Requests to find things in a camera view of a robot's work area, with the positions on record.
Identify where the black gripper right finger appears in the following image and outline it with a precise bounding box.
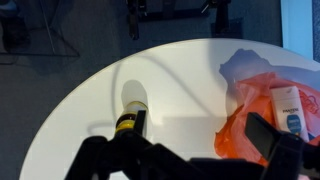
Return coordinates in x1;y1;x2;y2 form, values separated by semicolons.
244;112;320;180

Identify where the white window sill frame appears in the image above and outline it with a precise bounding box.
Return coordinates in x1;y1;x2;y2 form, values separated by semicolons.
279;0;315;62

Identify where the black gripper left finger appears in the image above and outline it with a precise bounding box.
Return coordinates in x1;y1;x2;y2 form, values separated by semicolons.
64;109;158;180

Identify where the black stand with thin legs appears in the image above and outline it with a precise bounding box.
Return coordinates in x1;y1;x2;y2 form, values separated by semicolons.
0;0;81;58

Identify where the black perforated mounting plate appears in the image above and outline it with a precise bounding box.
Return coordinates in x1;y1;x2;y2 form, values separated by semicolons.
138;0;221;23

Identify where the dark bottle with yellow cap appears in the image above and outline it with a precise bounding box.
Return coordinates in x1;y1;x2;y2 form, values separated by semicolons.
114;100;149;135

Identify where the white Pantene shampoo bottle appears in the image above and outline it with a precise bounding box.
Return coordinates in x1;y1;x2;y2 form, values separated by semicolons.
269;85;310;143

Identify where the orange translucent plastic bag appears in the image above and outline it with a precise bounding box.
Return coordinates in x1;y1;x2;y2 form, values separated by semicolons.
214;71;320;168

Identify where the blue white printed packet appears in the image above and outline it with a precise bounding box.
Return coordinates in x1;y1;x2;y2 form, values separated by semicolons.
307;131;319;143

